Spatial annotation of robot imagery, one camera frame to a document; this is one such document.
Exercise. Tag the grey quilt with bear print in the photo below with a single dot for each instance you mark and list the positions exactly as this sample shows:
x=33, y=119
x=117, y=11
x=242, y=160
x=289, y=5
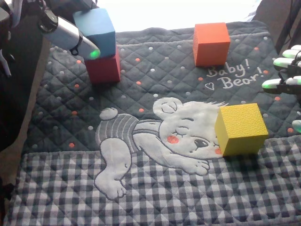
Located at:
x=150, y=188

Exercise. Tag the orange foam cube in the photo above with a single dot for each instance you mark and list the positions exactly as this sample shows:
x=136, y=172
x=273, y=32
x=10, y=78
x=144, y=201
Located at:
x=210, y=44

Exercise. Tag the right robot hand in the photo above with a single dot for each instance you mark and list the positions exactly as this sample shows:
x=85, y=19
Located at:
x=285, y=81

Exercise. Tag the light blue cube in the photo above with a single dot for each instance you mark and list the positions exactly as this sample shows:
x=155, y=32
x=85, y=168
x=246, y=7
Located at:
x=98, y=28

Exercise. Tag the red block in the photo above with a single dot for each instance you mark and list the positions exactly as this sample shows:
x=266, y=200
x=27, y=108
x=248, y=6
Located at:
x=103, y=70

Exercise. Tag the yellow foam cube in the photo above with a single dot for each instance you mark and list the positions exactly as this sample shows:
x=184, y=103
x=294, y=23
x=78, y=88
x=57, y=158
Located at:
x=242, y=129

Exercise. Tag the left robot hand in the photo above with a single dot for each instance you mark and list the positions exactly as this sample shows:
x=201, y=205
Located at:
x=64, y=33

